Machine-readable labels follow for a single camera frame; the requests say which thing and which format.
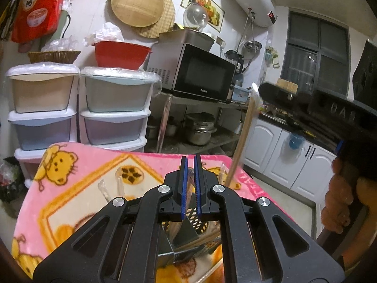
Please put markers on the round bamboo sieve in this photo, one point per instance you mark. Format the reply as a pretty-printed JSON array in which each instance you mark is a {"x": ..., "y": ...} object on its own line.
[{"x": 137, "y": 4}]

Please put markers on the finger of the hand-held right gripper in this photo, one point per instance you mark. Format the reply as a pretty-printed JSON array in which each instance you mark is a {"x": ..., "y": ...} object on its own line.
[{"x": 279, "y": 95}]

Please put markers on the red plastic basin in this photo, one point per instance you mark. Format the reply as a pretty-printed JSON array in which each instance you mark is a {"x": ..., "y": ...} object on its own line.
[{"x": 120, "y": 54}]

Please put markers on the metal kitchen shelf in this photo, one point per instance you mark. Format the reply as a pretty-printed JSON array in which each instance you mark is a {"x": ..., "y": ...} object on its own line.
[{"x": 176, "y": 123}]

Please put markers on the glass pot lid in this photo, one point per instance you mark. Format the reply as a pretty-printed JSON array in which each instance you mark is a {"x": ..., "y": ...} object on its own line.
[{"x": 195, "y": 14}]

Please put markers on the plastic-wrapped wooden chopsticks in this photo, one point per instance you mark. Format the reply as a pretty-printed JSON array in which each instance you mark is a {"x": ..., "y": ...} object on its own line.
[
  {"x": 103, "y": 191},
  {"x": 120, "y": 182},
  {"x": 223, "y": 172},
  {"x": 244, "y": 135}
]

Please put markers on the wicker basket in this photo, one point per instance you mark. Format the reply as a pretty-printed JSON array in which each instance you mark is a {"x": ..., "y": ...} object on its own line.
[{"x": 53, "y": 56}]

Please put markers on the black blender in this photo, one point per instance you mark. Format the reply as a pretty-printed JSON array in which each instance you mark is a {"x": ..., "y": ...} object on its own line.
[{"x": 234, "y": 62}]

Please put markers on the black microwave oven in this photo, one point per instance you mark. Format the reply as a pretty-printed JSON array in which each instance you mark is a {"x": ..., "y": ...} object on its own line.
[{"x": 200, "y": 73}]

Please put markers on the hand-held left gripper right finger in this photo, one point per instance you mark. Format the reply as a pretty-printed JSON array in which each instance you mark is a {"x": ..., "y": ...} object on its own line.
[{"x": 197, "y": 188}]

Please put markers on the red printed package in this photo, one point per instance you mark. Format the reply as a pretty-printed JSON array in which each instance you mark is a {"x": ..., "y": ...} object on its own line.
[{"x": 38, "y": 6}]

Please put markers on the pink printed blanket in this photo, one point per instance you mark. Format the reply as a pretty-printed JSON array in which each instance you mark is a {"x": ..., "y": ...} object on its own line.
[{"x": 76, "y": 200}]

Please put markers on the wooden cutting board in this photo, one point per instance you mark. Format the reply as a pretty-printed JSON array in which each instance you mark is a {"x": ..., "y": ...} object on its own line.
[{"x": 287, "y": 85}]

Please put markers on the food wall poster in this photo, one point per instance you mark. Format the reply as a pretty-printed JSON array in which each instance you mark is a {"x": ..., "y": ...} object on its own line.
[{"x": 213, "y": 11}]

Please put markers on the black plastic bag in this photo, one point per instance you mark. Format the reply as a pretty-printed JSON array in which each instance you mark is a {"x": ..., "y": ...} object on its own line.
[{"x": 10, "y": 179}]

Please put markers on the hanging steel colander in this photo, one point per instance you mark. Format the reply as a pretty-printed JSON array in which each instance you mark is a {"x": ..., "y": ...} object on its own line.
[{"x": 252, "y": 48}]

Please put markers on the dark green utensil holder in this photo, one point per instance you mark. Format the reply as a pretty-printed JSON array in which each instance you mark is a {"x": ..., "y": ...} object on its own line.
[{"x": 197, "y": 230}]

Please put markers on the white kitchen cabinets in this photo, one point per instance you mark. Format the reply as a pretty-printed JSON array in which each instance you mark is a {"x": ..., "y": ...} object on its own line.
[{"x": 279, "y": 159}]

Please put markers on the dark framed window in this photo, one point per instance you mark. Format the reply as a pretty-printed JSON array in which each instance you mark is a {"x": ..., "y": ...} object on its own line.
[{"x": 318, "y": 50}]

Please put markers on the person's right hand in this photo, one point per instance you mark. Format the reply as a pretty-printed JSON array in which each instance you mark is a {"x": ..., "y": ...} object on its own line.
[{"x": 338, "y": 197}]

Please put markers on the metal rectangular tray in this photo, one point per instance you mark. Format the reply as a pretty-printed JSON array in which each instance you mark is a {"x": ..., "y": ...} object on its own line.
[{"x": 185, "y": 38}]

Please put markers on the round bamboo mat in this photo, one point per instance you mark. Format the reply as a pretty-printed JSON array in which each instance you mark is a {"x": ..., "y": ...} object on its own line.
[{"x": 166, "y": 20}]

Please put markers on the blue plastic bag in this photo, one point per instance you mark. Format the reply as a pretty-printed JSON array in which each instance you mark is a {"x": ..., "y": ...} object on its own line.
[{"x": 296, "y": 141}]

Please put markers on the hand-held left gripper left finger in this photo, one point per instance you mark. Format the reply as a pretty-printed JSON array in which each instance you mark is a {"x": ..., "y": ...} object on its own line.
[{"x": 184, "y": 188}]

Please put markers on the white plastic drawer tower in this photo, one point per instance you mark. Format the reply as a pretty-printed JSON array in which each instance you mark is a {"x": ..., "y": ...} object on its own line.
[
  {"x": 115, "y": 106},
  {"x": 41, "y": 109}
]

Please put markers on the steel cooking pot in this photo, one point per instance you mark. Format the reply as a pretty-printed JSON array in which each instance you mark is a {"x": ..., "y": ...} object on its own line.
[{"x": 200, "y": 129}]

